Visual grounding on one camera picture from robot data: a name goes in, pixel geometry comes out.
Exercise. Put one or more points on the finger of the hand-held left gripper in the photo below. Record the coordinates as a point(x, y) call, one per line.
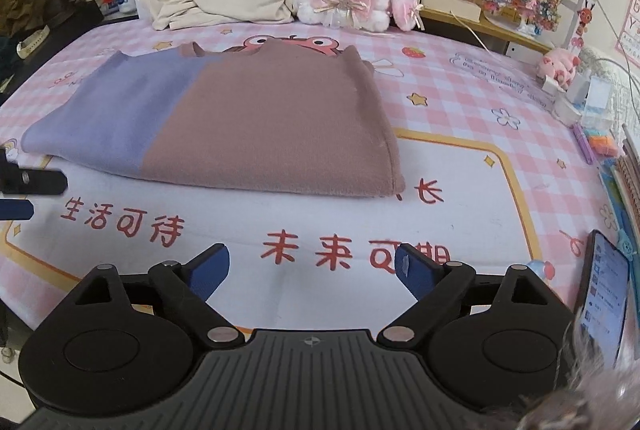
point(35, 182)
point(15, 211)

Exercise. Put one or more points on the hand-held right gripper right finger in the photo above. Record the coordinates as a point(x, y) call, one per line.
point(417, 272)

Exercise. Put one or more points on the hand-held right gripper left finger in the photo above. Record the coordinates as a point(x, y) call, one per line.
point(210, 270)

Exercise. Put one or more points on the purple and brown sweater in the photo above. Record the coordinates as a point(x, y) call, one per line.
point(260, 120)

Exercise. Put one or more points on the cream watch band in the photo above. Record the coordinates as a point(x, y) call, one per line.
point(30, 45)

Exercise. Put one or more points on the pink checked printed mat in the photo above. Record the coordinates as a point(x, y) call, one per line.
point(450, 110)

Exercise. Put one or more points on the black smartphone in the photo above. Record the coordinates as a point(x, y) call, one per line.
point(602, 300)

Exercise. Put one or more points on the grey fuzzy cloth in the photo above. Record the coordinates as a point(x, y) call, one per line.
point(590, 395)

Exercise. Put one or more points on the orange and blue erasers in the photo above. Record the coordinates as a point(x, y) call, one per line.
point(602, 144)

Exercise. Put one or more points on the small pink plush pig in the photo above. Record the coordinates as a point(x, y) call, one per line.
point(557, 67)

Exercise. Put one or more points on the cream box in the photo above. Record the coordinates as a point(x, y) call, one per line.
point(450, 5)

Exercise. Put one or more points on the red deer sticker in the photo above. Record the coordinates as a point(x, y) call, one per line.
point(584, 22)

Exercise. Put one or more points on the pink wall poster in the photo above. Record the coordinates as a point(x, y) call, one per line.
point(631, 20)

